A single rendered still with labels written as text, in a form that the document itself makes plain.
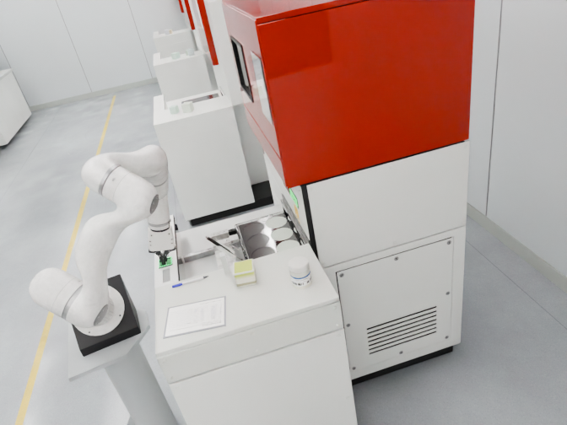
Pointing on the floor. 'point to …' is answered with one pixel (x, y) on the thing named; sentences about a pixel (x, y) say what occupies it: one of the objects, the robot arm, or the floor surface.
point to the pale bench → (11, 107)
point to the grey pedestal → (126, 375)
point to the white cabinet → (275, 387)
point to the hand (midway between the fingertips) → (163, 259)
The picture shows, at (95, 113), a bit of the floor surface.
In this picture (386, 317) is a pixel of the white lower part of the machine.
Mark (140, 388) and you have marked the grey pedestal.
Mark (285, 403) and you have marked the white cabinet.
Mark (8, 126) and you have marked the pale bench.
